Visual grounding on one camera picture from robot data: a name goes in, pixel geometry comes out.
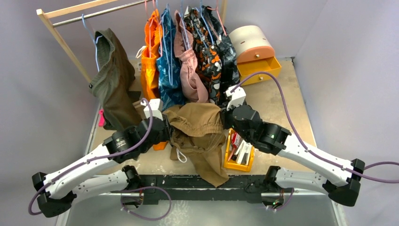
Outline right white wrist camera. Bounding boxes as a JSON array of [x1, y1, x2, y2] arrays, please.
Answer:
[[225, 86, 246, 111]]

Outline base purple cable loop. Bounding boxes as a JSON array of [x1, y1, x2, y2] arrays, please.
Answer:
[[120, 186, 173, 221]]

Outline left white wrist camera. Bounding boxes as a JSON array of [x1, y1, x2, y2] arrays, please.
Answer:
[[141, 98, 163, 120]]

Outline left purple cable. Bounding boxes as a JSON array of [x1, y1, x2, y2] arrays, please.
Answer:
[[28, 97, 154, 216]]

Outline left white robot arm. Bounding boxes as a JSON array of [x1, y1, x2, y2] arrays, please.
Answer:
[[28, 117, 174, 218]]

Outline cream orange drawer box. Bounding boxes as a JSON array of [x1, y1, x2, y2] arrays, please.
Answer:
[[229, 25, 281, 86]]

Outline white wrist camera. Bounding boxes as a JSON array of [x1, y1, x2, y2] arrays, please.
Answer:
[[141, 98, 163, 120], [225, 86, 246, 111]]

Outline orange black patterned shorts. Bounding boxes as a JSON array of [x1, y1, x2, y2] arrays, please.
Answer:
[[184, 7, 222, 105]]

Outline tan brown shorts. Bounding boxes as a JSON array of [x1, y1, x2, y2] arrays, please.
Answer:
[[163, 103, 229, 187]]

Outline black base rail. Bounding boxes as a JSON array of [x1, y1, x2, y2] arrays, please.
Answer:
[[121, 174, 294, 207]]

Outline wooden clothes rack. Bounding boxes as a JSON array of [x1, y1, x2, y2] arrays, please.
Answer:
[[36, 0, 228, 110]]

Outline blue patterned shorts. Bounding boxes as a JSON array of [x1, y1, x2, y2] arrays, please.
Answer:
[[156, 8, 185, 111]]

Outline pink clip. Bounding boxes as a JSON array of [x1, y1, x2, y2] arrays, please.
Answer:
[[98, 109, 105, 127]]

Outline dark grey patterned shorts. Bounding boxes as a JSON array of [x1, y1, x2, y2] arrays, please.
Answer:
[[201, 6, 240, 106]]

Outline yellow bin with items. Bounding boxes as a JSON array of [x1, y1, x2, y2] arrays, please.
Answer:
[[223, 129, 255, 172]]

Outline olive green shorts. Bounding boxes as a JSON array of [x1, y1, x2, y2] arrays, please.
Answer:
[[89, 28, 141, 131]]

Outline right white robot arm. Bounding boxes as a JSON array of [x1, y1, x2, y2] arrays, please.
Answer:
[[220, 105, 365, 207]]

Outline light blue hanger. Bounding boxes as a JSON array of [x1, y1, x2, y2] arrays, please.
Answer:
[[81, 13, 103, 72]]

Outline pink shorts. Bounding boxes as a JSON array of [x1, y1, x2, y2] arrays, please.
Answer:
[[174, 11, 208, 103]]

